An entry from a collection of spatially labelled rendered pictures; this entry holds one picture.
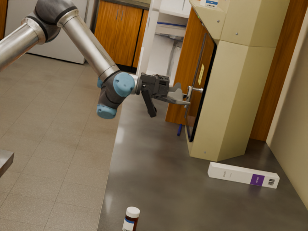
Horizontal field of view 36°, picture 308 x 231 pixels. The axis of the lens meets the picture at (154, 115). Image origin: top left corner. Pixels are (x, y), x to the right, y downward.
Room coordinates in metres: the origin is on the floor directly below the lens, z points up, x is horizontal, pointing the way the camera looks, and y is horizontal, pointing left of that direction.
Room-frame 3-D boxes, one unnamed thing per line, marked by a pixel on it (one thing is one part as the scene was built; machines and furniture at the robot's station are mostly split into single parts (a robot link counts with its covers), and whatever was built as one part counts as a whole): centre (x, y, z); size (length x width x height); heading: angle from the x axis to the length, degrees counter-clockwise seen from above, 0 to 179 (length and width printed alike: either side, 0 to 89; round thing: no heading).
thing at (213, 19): (1.89, -0.10, 1.46); 0.32 x 0.12 x 0.10; 4
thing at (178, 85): (1.83, -0.07, 1.17); 0.09 x 0.03 x 0.06; 118
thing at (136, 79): (1.77, 0.11, 1.17); 0.08 x 0.05 x 0.08; 4
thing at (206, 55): (1.90, -0.15, 1.19); 0.30 x 0.01 x 0.40; 4
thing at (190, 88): (1.79, -0.13, 1.17); 0.05 x 0.03 x 0.10; 94
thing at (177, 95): (1.74, -0.08, 1.17); 0.09 x 0.03 x 0.06; 70
